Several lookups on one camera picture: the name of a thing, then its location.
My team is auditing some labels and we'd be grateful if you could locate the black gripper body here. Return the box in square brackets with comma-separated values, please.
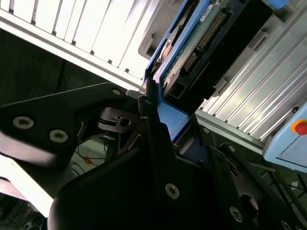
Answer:
[47, 147, 232, 230]

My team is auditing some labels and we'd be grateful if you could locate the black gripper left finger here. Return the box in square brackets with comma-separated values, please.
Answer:
[0, 78, 188, 212]

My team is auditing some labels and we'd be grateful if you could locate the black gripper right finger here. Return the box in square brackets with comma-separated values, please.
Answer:
[190, 116, 298, 230]

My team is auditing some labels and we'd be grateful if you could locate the hard disk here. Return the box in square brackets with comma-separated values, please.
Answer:
[142, 0, 288, 154]

